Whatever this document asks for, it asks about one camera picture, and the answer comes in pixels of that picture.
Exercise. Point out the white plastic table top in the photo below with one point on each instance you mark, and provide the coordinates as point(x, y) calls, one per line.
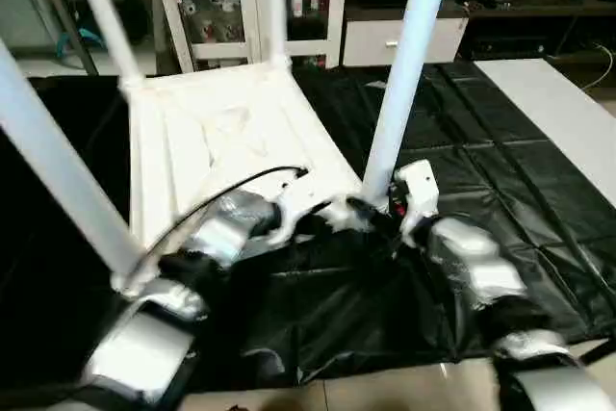
point(231, 132)

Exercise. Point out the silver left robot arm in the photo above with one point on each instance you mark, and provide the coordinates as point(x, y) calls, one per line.
point(183, 276)

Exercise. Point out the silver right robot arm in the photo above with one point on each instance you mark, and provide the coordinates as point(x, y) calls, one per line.
point(481, 276)

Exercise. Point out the black work mat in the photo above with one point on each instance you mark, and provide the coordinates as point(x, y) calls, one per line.
point(500, 170)

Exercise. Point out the white drawer unit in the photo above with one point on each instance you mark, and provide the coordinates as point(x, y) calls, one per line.
point(404, 43)

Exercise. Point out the white flat board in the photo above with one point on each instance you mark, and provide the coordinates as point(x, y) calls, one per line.
point(563, 113)

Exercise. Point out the white glass-door cabinet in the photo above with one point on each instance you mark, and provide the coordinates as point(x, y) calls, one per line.
point(241, 2)

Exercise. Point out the black metal stand leg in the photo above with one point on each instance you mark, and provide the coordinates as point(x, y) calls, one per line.
point(599, 348)

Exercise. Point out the dark low sideboard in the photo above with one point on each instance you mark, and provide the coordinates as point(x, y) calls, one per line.
point(539, 16)

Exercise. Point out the blue floor stand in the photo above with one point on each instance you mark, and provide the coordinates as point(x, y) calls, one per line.
point(79, 40)

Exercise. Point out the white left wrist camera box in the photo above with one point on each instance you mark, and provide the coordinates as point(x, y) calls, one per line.
point(306, 197)

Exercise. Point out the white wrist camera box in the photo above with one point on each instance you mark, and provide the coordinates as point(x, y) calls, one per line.
point(306, 197)
point(416, 194)

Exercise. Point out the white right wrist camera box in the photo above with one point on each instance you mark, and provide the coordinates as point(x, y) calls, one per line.
point(416, 194)

